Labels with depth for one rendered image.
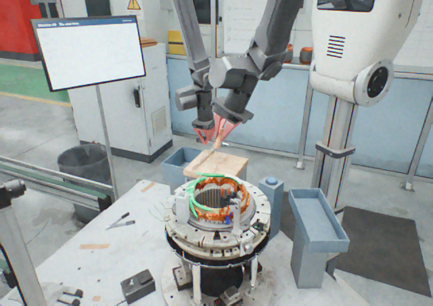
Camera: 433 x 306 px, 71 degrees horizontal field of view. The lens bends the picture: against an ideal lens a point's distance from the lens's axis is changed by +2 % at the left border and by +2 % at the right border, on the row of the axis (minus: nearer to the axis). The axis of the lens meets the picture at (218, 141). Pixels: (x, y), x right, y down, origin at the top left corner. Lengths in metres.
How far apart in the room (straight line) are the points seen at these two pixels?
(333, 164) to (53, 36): 1.37
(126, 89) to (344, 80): 2.47
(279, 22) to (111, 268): 1.00
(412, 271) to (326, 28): 1.88
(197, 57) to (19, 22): 3.64
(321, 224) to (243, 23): 2.34
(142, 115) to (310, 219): 2.40
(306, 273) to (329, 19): 0.80
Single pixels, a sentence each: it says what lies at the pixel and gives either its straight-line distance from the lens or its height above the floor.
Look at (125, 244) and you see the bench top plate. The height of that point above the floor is 0.78.
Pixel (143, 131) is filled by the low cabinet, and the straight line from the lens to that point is 3.24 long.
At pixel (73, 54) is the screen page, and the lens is 1.73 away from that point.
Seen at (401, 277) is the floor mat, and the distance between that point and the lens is 2.48.
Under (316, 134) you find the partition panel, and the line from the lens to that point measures 3.21.
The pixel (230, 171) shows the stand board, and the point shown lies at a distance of 1.16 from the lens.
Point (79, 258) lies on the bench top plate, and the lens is 1.33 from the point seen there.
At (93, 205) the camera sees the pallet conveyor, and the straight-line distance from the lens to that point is 1.71.
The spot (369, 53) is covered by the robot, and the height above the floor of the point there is 1.52.
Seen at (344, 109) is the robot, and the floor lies 1.33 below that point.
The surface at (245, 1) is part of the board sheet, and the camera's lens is 3.05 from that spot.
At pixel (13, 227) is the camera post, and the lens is 0.65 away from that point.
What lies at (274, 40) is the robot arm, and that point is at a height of 1.59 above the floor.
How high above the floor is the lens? 1.68
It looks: 26 degrees down
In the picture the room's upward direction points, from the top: straight up
